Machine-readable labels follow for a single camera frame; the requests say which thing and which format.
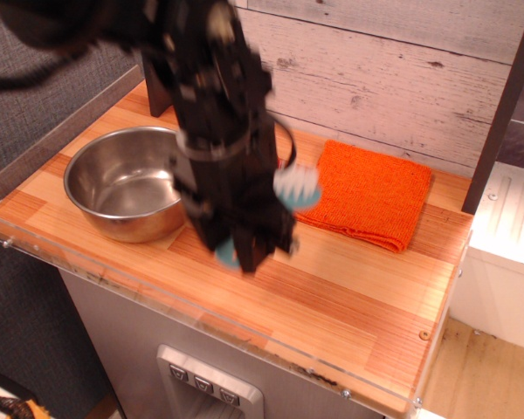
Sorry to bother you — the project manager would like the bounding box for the dark right cabinet post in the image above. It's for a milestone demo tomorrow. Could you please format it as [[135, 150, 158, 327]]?
[[461, 32, 524, 215]]

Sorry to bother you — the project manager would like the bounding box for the dark left cabinet post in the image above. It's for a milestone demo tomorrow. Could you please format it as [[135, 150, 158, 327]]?
[[141, 52, 173, 117]]

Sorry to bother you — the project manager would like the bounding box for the orange yellow object bottom left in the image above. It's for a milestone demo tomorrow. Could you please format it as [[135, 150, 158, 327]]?
[[6, 400, 52, 419]]

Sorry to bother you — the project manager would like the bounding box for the dark cabinet post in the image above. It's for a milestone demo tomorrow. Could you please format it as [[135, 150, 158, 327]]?
[[141, 52, 173, 117], [461, 32, 524, 215]]

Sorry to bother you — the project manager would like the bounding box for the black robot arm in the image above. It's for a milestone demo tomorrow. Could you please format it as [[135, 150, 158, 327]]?
[[0, 1, 295, 272]]

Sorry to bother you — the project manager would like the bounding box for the grey toy fridge cabinet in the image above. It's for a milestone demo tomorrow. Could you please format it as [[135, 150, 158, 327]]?
[[61, 272, 379, 418]]

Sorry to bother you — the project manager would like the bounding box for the black sleeved cable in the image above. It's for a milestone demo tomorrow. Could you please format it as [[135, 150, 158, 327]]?
[[0, 38, 101, 93]]

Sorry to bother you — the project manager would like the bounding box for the clear acrylic edge guard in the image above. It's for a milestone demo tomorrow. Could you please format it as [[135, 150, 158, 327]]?
[[0, 205, 472, 418]]

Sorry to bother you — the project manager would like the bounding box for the teal brush with white bristles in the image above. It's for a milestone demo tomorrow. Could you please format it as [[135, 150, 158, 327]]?
[[215, 163, 322, 269]]

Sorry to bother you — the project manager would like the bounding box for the silver dispenser panel with buttons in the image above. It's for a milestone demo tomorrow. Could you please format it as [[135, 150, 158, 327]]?
[[156, 345, 265, 418]]

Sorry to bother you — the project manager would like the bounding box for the folded orange cloth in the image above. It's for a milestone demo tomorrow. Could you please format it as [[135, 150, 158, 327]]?
[[297, 140, 431, 253]]

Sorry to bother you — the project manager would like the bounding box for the stainless steel bowl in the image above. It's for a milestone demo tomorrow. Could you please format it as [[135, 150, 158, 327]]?
[[64, 127, 186, 244]]

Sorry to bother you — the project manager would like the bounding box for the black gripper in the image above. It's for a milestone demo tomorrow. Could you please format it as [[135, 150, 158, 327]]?
[[169, 143, 300, 275]]

